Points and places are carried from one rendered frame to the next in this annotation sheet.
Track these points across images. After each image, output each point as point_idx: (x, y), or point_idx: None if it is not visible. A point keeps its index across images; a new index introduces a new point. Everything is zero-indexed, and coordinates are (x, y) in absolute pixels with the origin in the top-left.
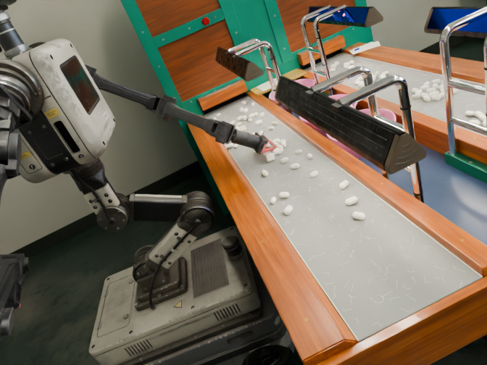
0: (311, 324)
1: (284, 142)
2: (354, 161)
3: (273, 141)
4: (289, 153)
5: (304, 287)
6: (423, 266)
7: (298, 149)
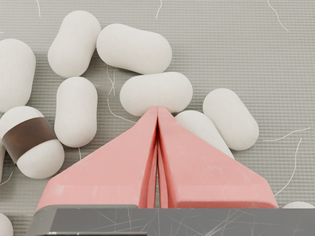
0: None
1: (137, 30)
2: None
3: (11, 95)
4: (295, 77)
5: None
6: None
7: (289, 3)
